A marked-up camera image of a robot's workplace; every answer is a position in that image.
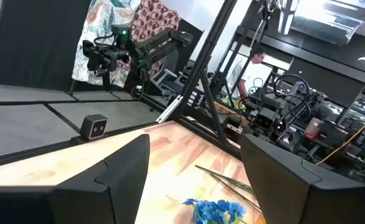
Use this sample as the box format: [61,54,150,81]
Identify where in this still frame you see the floral patterned cloth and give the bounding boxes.
[72,0,141,88]

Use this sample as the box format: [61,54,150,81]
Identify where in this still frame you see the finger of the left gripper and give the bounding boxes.
[101,70,111,93]

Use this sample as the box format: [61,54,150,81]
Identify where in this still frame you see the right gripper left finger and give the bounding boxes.
[0,133,151,224]

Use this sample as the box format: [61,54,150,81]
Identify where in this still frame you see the black slanted rig post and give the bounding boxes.
[169,0,240,147]

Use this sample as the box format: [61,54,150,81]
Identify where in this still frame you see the white artificial flower stem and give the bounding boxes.
[194,164,263,214]

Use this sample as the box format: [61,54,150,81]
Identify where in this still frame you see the yellow cable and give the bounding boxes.
[316,108,365,166]

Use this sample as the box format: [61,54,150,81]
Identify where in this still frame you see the brown dotted cloth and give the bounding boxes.
[129,0,182,78]

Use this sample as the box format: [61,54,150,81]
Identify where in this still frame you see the black curtain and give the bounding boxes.
[0,0,92,93]

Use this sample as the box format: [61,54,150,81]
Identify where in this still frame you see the silver aluminium bar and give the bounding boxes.
[156,95,184,124]

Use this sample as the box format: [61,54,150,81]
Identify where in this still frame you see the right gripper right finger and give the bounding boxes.
[240,133,365,224]

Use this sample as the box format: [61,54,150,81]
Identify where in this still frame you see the black aluminium table frame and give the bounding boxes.
[0,119,244,171]

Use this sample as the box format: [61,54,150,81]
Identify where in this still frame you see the person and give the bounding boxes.
[237,46,273,99]

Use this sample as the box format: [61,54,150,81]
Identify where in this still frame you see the blue artificial flower stem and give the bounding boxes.
[182,198,248,224]

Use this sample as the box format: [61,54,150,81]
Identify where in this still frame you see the small grey camera box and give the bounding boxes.
[79,114,109,141]

